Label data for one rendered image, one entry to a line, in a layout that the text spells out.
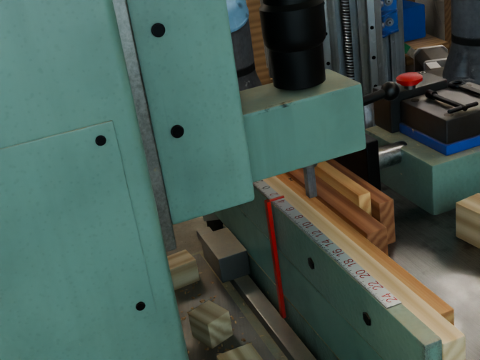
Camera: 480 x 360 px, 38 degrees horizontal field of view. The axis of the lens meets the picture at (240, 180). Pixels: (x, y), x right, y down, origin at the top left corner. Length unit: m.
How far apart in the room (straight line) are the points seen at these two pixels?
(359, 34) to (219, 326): 0.81
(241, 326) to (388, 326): 0.29
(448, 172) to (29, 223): 0.44
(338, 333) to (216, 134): 0.22
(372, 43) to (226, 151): 0.86
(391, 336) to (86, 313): 0.24
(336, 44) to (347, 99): 0.76
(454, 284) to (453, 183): 0.15
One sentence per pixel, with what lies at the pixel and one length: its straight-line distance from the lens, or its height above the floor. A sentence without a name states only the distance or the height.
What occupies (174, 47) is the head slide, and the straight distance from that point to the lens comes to 0.56.
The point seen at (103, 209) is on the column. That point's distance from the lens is 0.54.
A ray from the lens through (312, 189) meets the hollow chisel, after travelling 0.73.
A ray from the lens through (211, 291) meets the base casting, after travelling 0.88.
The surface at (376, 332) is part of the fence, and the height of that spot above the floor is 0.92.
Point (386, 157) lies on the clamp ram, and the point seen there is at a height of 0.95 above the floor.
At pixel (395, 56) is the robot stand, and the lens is 1.54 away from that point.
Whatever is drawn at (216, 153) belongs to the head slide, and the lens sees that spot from 0.60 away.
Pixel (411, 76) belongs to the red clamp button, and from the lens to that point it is 0.83.
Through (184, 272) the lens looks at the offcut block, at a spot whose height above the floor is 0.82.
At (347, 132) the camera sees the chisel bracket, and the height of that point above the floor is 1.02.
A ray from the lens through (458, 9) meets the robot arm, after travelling 1.38.
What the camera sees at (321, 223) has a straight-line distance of 0.68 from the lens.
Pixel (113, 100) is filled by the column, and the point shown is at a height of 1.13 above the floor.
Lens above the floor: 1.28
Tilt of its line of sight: 25 degrees down
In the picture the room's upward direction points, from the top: 9 degrees counter-clockwise
